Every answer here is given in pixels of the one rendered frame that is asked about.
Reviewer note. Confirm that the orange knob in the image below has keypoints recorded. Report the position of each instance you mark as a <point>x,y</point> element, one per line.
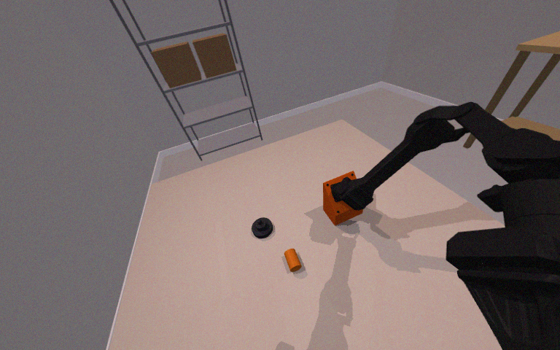
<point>292,260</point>

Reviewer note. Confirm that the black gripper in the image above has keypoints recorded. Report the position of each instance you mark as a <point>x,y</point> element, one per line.
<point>517,288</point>

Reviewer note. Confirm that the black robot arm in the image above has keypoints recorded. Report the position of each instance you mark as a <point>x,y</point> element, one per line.
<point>528,160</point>

